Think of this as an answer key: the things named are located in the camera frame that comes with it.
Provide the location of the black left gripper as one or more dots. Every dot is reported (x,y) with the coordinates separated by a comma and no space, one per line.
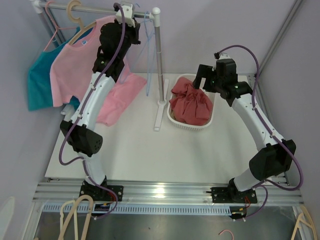
(135,32)

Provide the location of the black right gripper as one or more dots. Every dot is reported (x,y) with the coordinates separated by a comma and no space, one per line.
(204,72)

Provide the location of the coral red t shirt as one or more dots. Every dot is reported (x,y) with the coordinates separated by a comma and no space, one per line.
(188,100)

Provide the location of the light blue wire hanger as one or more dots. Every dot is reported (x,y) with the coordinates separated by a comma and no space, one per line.
(149,59)
(137,55)

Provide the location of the beige wooden hanger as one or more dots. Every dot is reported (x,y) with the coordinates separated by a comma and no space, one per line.
(78,21)

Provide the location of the light pink t shirt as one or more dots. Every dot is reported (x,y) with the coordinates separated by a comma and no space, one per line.
(71,73)

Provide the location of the beige t shirt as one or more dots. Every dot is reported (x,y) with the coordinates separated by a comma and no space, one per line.
(192,118)

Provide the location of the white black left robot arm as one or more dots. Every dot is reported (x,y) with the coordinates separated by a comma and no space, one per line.
(81,142)

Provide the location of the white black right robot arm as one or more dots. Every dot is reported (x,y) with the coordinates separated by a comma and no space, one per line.
(274,153)

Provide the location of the teal t shirt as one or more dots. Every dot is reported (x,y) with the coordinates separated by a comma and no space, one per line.
(39,90)

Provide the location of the beige hanger bottom right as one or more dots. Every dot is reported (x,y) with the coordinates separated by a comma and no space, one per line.
(304,227)

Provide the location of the white perforated plastic basket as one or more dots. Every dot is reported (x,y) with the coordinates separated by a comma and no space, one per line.
(191,77)

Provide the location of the metal clothes rack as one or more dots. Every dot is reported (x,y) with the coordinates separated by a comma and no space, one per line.
(154,16)

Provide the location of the beige hangers bottom left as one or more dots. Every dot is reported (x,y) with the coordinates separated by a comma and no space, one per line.
(74,214)

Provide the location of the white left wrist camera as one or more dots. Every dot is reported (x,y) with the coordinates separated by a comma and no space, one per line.
(125,13)

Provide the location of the pink wire hanger on rack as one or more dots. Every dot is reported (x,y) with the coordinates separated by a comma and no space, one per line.
(53,40)

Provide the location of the aluminium frame post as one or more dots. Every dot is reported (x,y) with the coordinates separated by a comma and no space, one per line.
(280,35)

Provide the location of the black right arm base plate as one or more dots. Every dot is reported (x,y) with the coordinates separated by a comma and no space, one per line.
(223,195)

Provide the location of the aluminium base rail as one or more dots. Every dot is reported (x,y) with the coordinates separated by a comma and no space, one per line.
(162,193)

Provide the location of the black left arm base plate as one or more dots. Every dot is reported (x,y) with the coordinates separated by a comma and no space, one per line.
(115,192)

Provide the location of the white slotted cable duct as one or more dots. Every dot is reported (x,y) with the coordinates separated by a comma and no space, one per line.
(142,209)

